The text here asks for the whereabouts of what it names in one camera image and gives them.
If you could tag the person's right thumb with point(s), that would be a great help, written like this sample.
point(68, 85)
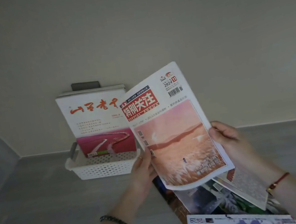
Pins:
point(216, 137)

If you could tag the magazine with pink landscape cover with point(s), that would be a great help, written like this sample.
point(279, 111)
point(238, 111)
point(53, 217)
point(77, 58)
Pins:
point(180, 139)

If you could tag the person's left fingers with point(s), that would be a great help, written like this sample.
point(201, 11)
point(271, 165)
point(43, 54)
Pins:
point(143, 156)

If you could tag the dark grey book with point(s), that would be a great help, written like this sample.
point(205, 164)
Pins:
point(85, 85)

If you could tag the grey and green photo magazine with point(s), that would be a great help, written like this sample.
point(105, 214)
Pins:
point(206, 199)

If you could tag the magazine with dotted pattern cover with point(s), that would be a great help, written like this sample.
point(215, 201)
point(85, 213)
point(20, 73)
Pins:
point(246, 187)

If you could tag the white magazine with red calligraphy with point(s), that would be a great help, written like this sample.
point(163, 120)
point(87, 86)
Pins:
point(96, 124)

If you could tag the person's right hand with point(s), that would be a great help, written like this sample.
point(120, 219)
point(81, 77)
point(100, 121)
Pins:
point(240, 149)

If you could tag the white perforated plastic basket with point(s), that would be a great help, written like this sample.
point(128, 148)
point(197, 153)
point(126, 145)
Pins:
point(103, 166)

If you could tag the dark cover magazine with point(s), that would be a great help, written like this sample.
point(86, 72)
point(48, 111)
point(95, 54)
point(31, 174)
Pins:
point(171, 204)

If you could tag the person's left hand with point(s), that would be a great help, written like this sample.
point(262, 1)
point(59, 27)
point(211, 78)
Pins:
point(143, 177)

